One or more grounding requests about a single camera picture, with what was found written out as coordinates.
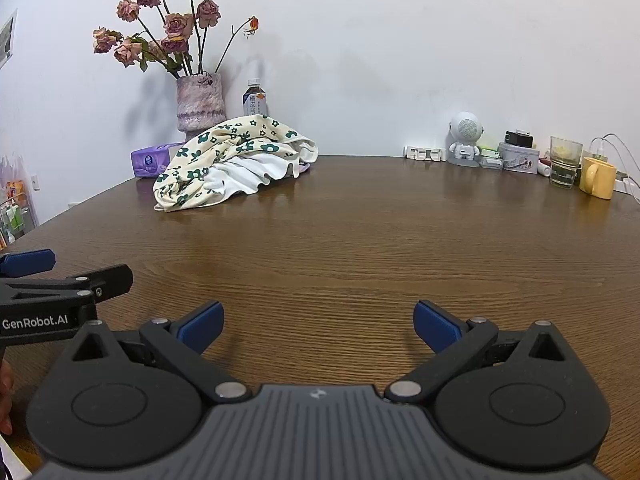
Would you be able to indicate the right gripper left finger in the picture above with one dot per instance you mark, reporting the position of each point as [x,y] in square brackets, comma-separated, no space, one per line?
[176,349]

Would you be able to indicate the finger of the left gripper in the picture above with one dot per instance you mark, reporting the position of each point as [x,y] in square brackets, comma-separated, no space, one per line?
[94,286]
[19,264]

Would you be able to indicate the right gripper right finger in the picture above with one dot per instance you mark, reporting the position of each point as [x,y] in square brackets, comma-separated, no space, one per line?
[459,346]

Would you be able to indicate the cream green floral dress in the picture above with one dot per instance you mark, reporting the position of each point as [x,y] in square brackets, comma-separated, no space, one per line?
[238,156]

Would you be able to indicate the person left hand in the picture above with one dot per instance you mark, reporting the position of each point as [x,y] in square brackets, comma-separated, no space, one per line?
[6,387]

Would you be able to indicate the purple tissue pack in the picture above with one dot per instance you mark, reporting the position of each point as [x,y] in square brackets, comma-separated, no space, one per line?
[152,161]

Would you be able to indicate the green white small boxes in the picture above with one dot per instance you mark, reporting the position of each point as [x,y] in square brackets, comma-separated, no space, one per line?
[490,159]

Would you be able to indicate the white power strip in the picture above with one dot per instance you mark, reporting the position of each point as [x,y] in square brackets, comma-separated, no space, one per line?
[424,154]

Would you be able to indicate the white tin box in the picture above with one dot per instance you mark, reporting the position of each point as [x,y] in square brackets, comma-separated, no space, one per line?
[518,159]

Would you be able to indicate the pink purple vase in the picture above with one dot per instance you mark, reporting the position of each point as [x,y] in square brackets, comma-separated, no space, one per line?
[200,103]

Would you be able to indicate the white astronaut figurine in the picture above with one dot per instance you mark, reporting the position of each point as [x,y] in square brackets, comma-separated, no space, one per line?
[465,130]

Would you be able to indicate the black charger block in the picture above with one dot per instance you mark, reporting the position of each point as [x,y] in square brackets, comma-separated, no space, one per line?
[522,139]

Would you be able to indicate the yellow mug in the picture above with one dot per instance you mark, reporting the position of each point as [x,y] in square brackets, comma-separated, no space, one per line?
[597,178]

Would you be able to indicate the glass cup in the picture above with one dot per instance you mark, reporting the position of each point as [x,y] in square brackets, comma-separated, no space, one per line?
[565,156]

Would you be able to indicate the plastic drink bottle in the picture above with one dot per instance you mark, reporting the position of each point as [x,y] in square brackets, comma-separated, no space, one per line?
[255,99]

